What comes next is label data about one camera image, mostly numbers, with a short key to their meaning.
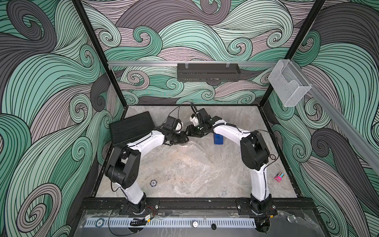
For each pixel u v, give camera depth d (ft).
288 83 2.60
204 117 2.49
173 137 2.48
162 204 2.45
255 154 1.73
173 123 2.38
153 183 2.67
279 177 2.67
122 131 3.15
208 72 3.12
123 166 1.50
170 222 2.29
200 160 2.78
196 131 2.69
